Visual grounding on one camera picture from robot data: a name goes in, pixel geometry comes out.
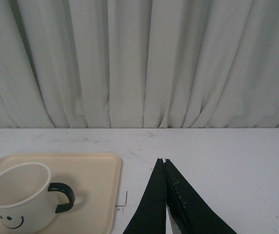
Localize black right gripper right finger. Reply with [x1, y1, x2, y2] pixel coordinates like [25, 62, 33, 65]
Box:
[164, 159, 235, 234]

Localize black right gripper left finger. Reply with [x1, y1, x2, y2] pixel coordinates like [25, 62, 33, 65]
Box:
[124, 159, 167, 234]

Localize white smiley mug black handle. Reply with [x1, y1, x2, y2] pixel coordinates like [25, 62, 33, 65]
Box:
[0, 162, 75, 234]

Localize beige plastic tray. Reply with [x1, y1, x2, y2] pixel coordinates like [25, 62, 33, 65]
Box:
[0, 153, 121, 234]

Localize white curtain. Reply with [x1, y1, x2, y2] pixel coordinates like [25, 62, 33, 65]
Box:
[0, 0, 279, 128]

